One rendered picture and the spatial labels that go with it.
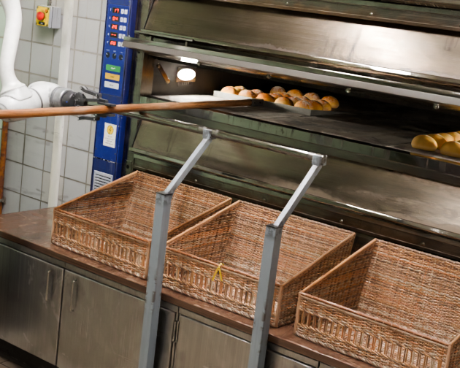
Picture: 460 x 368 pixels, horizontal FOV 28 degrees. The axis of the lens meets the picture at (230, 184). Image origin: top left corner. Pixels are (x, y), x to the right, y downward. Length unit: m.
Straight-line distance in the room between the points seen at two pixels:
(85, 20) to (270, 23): 1.03
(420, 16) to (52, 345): 1.94
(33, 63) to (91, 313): 1.47
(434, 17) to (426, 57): 0.14
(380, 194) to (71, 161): 1.66
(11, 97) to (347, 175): 1.30
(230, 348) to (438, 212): 0.87
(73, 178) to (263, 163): 1.12
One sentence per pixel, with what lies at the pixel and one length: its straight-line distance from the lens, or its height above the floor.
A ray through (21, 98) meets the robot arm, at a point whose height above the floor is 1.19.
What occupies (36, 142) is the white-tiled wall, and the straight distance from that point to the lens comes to 4.61.
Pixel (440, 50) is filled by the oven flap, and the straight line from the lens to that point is 3.30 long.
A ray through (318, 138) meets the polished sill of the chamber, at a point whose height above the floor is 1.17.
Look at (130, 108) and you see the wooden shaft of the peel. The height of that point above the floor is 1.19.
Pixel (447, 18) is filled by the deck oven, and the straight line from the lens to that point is 3.29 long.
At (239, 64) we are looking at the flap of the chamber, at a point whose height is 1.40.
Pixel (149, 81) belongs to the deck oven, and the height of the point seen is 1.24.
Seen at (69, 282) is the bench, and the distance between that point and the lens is 3.71.
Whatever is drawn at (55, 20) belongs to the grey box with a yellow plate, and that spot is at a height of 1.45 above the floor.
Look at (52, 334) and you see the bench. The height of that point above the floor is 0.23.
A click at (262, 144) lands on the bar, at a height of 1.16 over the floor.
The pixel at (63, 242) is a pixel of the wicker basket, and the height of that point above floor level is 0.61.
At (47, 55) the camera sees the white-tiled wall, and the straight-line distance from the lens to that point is 4.53.
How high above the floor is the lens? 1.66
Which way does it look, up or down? 12 degrees down
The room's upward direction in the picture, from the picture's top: 7 degrees clockwise
